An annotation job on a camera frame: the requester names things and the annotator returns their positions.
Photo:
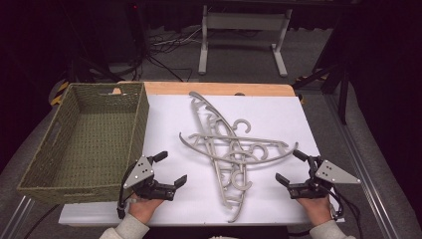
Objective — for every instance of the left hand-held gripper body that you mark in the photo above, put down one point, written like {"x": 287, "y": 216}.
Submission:
{"x": 139, "y": 172}

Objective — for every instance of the person's right hand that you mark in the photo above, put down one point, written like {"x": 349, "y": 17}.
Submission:
{"x": 316, "y": 209}

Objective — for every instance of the green woven basket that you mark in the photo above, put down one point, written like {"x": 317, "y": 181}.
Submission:
{"x": 99, "y": 139}

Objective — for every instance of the long aluminium rail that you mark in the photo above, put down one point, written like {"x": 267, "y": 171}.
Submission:
{"x": 361, "y": 169}

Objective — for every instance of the black tripod stand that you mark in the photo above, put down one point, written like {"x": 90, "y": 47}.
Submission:
{"x": 338, "y": 71}
{"x": 89, "y": 68}

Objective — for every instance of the white table mat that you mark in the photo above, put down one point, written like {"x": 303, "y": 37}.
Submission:
{"x": 275, "y": 113}

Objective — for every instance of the white metal stand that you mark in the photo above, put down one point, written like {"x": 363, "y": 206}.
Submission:
{"x": 245, "y": 21}

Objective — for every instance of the short aluminium rail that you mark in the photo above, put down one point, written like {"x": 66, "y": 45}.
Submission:
{"x": 16, "y": 219}

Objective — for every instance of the person's left hand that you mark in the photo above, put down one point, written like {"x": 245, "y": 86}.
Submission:
{"x": 143, "y": 209}

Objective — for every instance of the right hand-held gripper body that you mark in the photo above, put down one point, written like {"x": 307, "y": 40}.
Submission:
{"x": 331, "y": 174}

